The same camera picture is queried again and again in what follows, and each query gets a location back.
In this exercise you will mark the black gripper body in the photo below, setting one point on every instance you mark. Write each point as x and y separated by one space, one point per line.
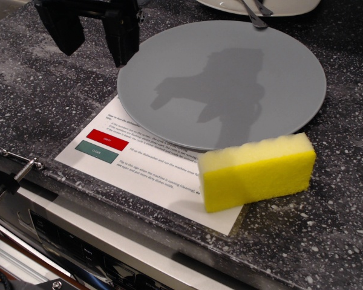
91 9

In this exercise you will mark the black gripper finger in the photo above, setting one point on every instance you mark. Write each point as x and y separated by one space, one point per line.
122 35
63 25

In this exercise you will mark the yellow sponge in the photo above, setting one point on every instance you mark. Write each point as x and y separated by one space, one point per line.
256 171

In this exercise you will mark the grey round plate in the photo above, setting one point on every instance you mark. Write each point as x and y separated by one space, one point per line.
214 84

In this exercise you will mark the laminated dishwasher instruction sheet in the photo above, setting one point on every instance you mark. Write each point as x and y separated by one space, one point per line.
115 150

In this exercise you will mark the metal spoon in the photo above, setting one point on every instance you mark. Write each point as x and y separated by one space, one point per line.
255 20

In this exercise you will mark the metal fork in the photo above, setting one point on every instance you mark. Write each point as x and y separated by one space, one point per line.
263 10

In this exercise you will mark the black metal clamp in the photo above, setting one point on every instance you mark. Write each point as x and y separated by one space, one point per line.
10 182

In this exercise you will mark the stainless steel dishwasher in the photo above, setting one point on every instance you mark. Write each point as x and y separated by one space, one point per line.
106 248

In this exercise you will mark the aluminium rail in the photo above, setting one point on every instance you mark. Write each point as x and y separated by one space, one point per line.
25 268

